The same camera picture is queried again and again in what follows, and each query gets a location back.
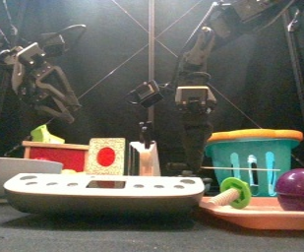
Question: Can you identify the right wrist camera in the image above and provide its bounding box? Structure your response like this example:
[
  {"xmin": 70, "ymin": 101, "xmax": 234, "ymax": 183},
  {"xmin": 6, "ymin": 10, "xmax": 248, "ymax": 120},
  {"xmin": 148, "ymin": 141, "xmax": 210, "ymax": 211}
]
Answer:
[{"xmin": 123, "ymin": 80, "xmax": 165, "ymax": 109}]

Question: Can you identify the red wooden box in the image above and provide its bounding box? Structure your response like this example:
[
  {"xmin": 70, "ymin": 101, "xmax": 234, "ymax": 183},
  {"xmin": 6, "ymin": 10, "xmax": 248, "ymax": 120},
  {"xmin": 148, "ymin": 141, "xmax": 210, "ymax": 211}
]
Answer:
[{"xmin": 22, "ymin": 140, "xmax": 91, "ymax": 173}]

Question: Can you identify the purple ball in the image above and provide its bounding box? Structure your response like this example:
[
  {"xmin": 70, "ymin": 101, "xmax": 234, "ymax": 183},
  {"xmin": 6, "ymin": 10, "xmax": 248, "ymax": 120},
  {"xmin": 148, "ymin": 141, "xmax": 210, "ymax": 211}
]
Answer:
[{"xmin": 275, "ymin": 167, "xmax": 304, "ymax": 213}]

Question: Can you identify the grey plastic bin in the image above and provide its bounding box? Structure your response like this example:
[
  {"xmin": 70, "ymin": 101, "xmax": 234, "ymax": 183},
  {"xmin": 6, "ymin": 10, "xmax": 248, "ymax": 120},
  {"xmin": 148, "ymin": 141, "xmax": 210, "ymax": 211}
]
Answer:
[{"xmin": 0, "ymin": 156, "xmax": 65, "ymax": 199}]

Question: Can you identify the toy bolt green head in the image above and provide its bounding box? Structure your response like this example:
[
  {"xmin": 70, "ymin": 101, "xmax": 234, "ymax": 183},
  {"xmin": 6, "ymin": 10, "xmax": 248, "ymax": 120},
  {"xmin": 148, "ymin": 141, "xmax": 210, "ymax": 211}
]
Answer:
[{"xmin": 206, "ymin": 176, "xmax": 253, "ymax": 210}]

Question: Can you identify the grey white toy panel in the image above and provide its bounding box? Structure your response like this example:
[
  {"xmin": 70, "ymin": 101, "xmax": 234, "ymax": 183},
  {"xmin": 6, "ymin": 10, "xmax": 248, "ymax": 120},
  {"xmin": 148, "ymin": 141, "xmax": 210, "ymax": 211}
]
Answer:
[{"xmin": 2, "ymin": 171, "xmax": 206, "ymax": 216}]

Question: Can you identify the teal basket orange rim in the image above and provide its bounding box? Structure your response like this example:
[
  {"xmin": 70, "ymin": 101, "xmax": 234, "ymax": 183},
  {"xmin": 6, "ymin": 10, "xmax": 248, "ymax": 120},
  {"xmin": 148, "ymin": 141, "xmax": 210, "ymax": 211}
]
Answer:
[{"xmin": 202, "ymin": 128, "xmax": 304, "ymax": 198}]

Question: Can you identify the thin white stick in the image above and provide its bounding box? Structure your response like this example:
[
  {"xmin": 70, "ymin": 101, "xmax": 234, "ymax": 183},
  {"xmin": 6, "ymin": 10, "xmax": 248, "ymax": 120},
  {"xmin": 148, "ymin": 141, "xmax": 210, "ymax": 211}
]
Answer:
[{"xmin": 200, "ymin": 165, "xmax": 281, "ymax": 172}]

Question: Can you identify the orange pink tray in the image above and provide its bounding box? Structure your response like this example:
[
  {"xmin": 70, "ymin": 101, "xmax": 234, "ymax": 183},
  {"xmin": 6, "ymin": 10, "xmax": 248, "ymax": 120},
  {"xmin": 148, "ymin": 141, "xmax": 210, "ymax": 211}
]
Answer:
[{"xmin": 198, "ymin": 195, "xmax": 304, "ymax": 231}]

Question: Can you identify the speckled block red oval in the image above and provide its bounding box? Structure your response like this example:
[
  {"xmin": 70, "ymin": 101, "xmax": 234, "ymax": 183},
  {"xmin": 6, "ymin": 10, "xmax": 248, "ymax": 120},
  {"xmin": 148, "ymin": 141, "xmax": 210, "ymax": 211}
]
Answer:
[{"xmin": 85, "ymin": 137, "xmax": 127, "ymax": 176}]

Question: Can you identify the metal frame pole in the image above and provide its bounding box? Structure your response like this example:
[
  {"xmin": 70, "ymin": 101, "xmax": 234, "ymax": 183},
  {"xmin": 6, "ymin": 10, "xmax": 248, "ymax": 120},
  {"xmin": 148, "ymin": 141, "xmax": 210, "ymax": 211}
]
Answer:
[{"xmin": 146, "ymin": 0, "xmax": 157, "ymax": 124}]

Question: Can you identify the toy cleaver black handle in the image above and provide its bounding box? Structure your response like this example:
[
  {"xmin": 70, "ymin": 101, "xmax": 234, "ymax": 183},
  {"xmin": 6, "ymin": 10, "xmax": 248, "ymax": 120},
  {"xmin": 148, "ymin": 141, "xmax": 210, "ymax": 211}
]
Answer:
[{"xmin": 137, "ymin": 120, "xmax": 157, "ymax": 151}]

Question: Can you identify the green toy piece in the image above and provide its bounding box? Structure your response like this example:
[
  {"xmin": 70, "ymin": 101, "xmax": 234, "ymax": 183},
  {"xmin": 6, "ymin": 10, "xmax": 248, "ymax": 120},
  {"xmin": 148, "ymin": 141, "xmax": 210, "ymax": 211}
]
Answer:
[{"xmin": 30, "ymin": 124, "xmax": 66, "ymax": 145}]

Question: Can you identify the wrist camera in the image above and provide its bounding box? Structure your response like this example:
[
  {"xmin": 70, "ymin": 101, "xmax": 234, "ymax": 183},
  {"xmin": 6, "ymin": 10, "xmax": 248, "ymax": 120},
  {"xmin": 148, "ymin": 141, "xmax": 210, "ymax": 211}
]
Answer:
[
  {"xmin": 123, "ymin": 80, "xmax": 165, "ymax": 109},
  {"xmin": 38, "ymin": 23, "xmax": 89, "ymax": 57}
]

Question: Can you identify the dark frame post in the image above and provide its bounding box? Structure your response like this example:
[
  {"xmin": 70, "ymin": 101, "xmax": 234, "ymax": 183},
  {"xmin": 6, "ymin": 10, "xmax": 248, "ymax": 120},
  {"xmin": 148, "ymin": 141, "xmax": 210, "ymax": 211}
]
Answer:
[{"xmin": 281, "ymin": 8, "xmax": 304, "ymax": 156}]

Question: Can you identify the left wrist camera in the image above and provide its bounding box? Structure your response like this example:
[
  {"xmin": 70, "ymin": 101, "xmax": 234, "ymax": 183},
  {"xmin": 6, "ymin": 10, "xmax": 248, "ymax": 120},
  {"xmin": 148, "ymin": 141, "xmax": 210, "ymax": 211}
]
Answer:
[{"xmin": 38, "ymin": 23, "xmax": 89, "ymax": 57}]

